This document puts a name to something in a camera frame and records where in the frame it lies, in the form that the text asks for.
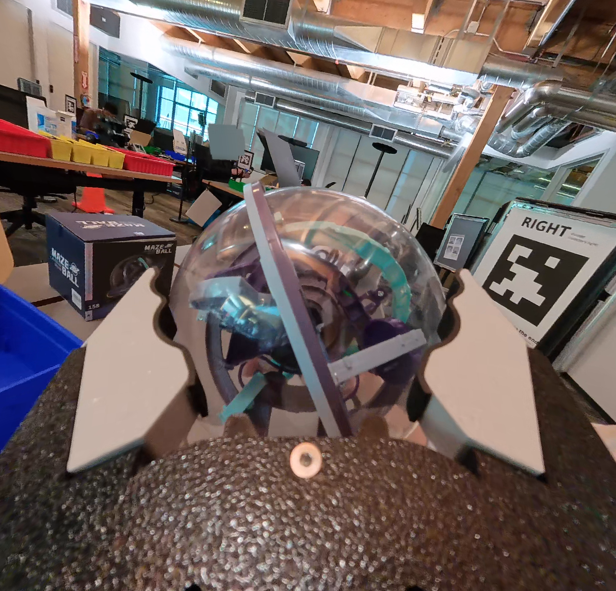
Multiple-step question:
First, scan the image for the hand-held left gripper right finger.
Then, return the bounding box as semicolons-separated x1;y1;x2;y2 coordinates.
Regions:
406;269;547;478

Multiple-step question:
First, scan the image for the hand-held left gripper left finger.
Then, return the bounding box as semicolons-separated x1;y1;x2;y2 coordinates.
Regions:
66;266;209;474

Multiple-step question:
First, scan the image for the clear plastic maze ball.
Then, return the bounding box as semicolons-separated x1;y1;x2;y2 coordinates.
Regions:
171;182;446;438

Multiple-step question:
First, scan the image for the dark maze ball box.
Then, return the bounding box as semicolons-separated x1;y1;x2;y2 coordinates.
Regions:
46;212;177;321

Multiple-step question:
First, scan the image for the blue plastic bin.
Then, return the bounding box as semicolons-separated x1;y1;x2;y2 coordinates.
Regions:
0;284;83;449

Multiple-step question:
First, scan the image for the framed black white tag sign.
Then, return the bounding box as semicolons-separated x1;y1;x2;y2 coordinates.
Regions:
469;198;616;361

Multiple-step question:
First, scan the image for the brown cardboard backing board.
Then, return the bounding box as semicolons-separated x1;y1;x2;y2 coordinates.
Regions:
0;220;15;283

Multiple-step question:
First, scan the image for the orange traffic cone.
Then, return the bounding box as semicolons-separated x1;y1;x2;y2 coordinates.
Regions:
72;173;115;215

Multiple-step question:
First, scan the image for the white leaning board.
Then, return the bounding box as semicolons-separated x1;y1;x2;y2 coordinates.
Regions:
185;189;225;229

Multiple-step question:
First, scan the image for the red storage bin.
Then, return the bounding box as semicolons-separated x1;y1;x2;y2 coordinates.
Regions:
123;148;177;177
0;119;52;159

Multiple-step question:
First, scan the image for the wooden work table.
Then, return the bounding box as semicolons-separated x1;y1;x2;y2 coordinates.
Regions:
0;152;182;217

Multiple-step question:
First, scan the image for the black floor lamp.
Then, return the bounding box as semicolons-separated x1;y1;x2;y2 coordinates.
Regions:
363;142;398;202
130;71;154;121

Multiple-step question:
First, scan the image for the black computer monitor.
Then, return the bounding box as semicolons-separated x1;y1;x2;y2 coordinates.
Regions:
289;145;321;182

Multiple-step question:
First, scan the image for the wooden post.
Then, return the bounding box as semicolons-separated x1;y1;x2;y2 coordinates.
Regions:
430;85;517;228

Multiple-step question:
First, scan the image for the round silver duct with vents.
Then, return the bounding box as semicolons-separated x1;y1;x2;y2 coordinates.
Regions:
60;0;482;88

